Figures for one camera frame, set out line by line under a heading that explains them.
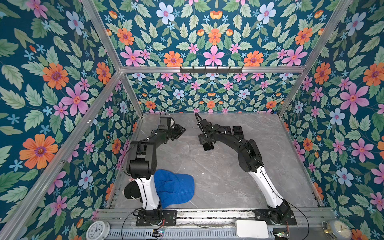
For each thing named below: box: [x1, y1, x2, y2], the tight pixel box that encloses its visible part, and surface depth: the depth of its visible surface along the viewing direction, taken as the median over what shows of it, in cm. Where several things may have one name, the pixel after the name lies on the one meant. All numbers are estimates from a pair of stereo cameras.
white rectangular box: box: [235, 219, 269, 239], surface depth 68 cm
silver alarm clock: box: [322, 219, 353, 240], surface depth 69 cm
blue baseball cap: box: [153, 169, 195, 209], surface depth 83 cm
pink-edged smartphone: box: [232, 126, 245, 140], surface depth 110 cm
